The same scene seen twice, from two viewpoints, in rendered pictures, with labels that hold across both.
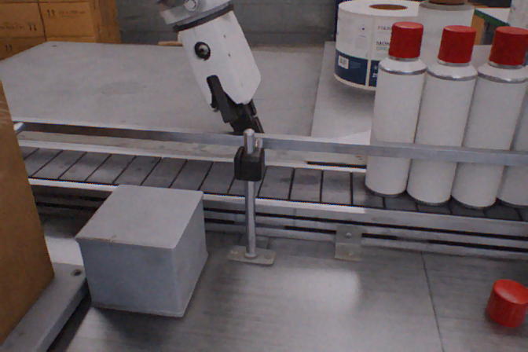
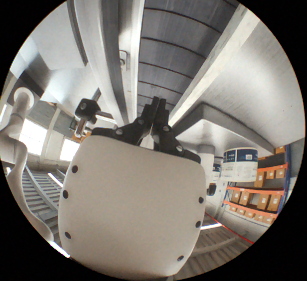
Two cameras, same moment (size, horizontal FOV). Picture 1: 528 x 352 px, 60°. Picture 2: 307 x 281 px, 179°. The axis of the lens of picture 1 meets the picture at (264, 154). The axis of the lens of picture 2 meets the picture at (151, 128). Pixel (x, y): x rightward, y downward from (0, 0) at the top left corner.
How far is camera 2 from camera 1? 0.58 m
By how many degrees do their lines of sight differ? 86
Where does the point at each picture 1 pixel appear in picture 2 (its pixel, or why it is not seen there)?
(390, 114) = not seen: hidden behind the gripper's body
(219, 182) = (158, 56)
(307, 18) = (296, 144)
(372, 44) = (234, 168)
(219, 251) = (121, 45)
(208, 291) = not seen: hidden behind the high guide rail
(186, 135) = (96, 69)
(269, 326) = (89, 70)
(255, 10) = not seen: outside the picture
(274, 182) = (156, 92)
